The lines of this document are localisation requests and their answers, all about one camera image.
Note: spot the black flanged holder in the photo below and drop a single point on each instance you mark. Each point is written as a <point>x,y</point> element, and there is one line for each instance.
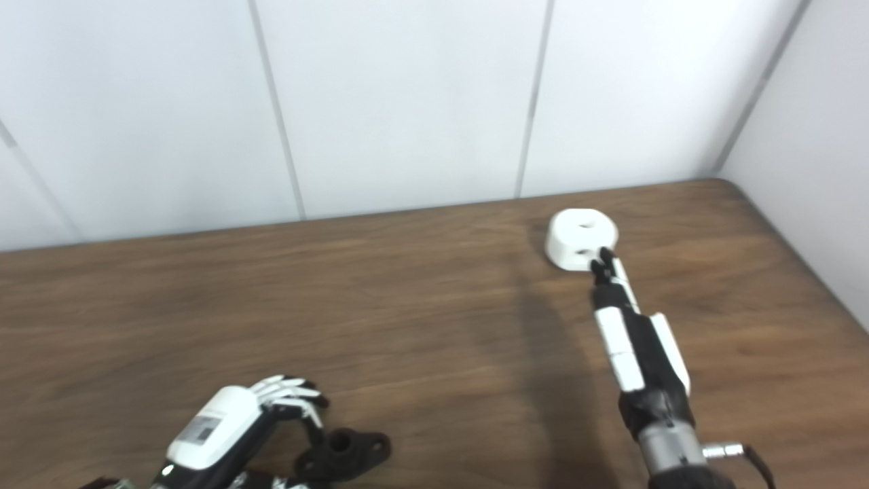
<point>356,455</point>

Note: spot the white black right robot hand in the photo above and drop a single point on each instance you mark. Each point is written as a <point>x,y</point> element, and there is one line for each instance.
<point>645,360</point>

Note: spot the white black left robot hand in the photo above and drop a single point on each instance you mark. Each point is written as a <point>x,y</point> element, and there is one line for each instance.
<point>217,424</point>

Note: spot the round white piece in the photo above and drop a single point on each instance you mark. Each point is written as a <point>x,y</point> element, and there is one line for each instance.
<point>570,241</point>

